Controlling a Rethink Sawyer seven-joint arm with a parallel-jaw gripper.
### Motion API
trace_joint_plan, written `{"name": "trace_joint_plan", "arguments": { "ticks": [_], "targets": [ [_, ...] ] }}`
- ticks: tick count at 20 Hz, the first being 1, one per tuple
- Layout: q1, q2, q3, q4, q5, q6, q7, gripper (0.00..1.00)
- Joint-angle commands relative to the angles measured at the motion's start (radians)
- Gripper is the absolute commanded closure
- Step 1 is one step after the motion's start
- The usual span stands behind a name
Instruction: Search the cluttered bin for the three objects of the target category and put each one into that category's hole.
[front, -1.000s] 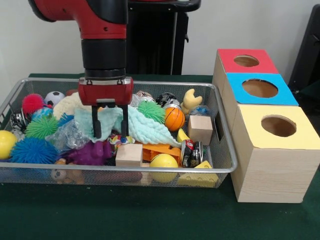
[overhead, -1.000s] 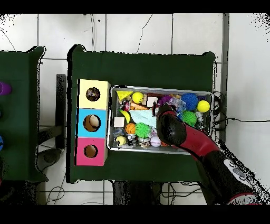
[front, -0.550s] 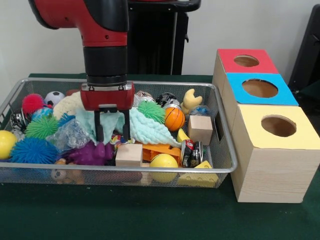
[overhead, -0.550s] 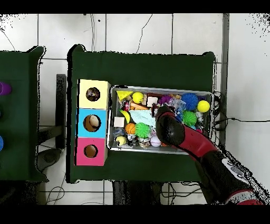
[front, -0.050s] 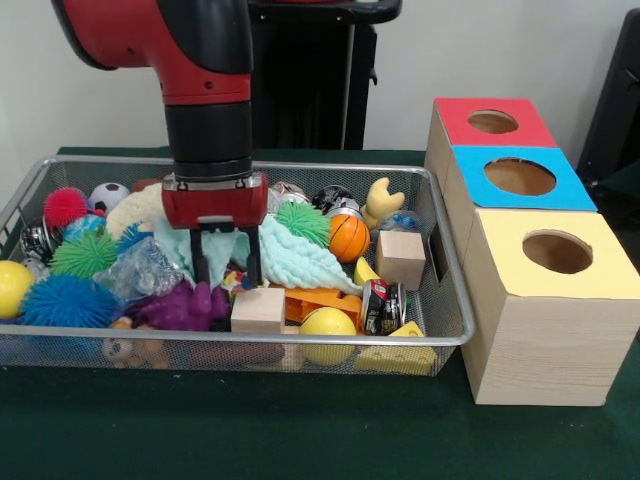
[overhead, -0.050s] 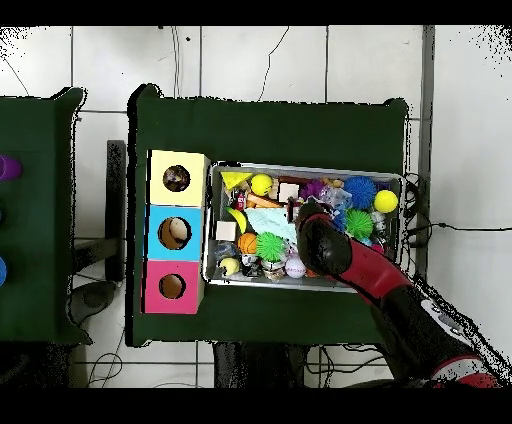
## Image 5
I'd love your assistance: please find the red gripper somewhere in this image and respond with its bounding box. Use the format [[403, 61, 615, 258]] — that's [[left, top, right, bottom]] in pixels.
[[161, 171, 270, 290]]

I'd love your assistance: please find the small bright dotted fabric scrunchie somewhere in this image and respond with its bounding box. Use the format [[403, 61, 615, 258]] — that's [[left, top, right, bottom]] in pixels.
[[219, 269, 251, 295]]

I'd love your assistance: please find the mint green cloth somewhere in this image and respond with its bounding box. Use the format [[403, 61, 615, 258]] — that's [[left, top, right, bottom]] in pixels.
[[152, 214, 364, 297]]

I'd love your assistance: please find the small blue spiky ball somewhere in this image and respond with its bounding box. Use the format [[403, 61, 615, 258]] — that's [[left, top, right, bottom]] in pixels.
[[115, 222, 154, 254]]

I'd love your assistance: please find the cream white cloth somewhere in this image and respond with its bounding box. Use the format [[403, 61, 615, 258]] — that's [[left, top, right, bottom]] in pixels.
[[105, 182, 166, 239]]

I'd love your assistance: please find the wooden box with three holes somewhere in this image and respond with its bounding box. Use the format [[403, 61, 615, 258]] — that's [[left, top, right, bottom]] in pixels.
[[424, 97, 640, 407]]

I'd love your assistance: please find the purple knobbly rubber toy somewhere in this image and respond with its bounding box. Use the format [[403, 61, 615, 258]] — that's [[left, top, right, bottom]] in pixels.
[[139, 280, 231, 332]]

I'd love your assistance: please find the crushed clear plastic bottle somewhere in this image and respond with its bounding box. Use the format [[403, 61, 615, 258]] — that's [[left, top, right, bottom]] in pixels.
[[93, 235, 184, 301]]

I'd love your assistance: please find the yellow smiley face ball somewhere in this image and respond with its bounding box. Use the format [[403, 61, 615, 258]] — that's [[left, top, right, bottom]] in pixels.
[[298, 307, 358, 365]]

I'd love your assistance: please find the black and white soccer ball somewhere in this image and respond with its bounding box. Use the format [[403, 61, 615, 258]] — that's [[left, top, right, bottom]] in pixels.
[[88, 182, 131, 214]]

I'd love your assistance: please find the large blue spiky ball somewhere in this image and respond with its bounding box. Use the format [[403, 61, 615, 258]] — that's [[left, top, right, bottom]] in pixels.
[[19, 273, 120, 329]]

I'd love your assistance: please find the pink spiky ball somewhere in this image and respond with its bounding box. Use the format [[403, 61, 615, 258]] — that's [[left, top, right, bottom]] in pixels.
[[43, 187, 90, 230]]

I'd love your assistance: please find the dark green table cloth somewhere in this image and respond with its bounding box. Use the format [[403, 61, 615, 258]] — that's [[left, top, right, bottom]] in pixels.
[[597, 164, 640, 236], [0, 145, 640, 480]]

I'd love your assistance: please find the plain yellow ball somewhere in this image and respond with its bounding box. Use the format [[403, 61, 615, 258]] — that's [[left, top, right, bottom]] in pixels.
[[0, 260, 36, 320]]

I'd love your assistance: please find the shallow wire mesh bin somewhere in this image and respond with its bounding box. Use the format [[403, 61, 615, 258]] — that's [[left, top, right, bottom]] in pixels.
[[0, 154, 477, 376]]

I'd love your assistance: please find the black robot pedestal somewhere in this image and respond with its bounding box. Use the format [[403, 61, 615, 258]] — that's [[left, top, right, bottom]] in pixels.
[[247, 0, 404, 150]]

